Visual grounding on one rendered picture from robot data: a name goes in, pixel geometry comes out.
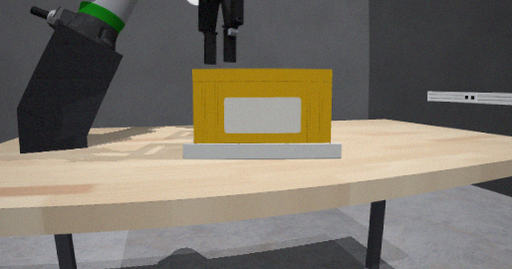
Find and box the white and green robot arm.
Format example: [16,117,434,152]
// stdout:
[30,0,138,50]

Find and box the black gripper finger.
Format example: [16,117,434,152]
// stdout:
[198,0,220,65]
[220,0,244,63]

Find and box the yellow crate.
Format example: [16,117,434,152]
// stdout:
[193,69,332,143]

